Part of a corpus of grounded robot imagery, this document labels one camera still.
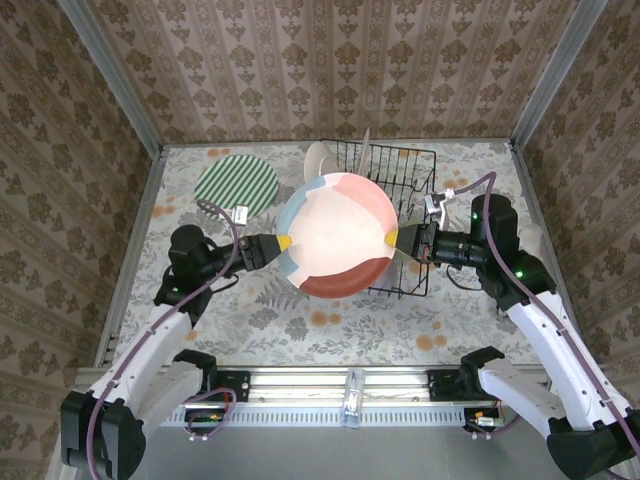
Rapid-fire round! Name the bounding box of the pink blue red plate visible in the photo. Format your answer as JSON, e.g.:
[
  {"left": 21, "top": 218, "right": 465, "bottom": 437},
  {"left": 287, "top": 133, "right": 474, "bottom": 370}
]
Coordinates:
[{"left": 276, "top": 172, "right": 400, "bottom": 300}]

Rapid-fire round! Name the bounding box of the green striped plate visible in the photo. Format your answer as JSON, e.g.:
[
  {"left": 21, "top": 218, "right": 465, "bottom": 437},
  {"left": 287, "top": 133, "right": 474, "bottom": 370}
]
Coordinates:
[{"left": 193, "top": 154, "right": 280, "bottom": 220}]

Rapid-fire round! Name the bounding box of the grey koala plush toy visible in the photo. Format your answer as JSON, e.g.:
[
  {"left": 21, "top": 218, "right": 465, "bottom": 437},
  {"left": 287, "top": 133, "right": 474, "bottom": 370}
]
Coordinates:
[{"left": 519, "top": 223, "right": 548, "bottom": 262}]

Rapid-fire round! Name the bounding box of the floral fern print tablecloth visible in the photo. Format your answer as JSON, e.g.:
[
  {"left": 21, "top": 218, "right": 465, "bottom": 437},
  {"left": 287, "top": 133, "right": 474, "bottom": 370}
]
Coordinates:
[{"left": 112, "top": 142, "right": 576, "bottom": 366}]

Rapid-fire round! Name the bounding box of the clear plastic holder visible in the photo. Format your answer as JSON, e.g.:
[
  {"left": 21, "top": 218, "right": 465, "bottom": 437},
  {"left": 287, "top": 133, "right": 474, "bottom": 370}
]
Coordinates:
[{"left": 343, "top": 368, "right": 363, "bottom": 431}]

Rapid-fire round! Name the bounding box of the grey metal shelf panel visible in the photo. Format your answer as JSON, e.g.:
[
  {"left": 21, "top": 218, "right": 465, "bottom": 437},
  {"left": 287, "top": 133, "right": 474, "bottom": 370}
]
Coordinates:
[{"left": 139, "top": 424, "right": 556, "bottom": 480}]

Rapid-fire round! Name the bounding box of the aluminium table edge rail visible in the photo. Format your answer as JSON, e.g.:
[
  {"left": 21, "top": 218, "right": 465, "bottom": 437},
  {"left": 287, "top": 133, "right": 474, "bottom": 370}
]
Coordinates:
[
  {"left": 508, "top": 142, "right": 590, "bottom": 364},
  {"left": 93, "top": 145, "right": 169, "bottom": 367}
]

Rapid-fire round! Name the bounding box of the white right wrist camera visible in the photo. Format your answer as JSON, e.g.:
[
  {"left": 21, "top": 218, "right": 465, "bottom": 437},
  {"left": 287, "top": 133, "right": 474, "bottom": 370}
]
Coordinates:
[{"left": 423, "top": 188, "right": 457, "bottom": 224}]

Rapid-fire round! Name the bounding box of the black wire dish rack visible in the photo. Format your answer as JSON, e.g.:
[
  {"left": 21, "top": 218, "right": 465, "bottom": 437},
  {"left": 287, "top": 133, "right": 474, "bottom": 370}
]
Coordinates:
[{"left": 318, "top": 138, "right": 437, "bottom": 297}]

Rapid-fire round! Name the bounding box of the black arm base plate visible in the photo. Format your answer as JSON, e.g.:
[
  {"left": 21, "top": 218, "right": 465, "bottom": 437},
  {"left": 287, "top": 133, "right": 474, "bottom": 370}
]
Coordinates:
[
  {"left": 169, "top": 368, "right": 252, "bottom": 404},
  {"left": 427, "top": 368, "right": 519, "bottom": 402}
]

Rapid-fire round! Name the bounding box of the aluminium frame post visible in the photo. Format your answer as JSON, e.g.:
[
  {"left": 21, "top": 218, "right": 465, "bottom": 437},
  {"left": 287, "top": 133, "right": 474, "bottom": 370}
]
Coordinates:
[
  {"left": 55, "top": 0, "right": 166, "bottom": 154},
  {"left": 511, "top": 0, "right": 610, "bottom": 149}
]

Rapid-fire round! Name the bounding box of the slotted grey cable duct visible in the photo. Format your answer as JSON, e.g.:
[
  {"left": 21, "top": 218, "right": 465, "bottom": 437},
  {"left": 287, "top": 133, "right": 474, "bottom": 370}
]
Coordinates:
[{"left": 169, "top": 407, "right": 469, "bottom": 430}]

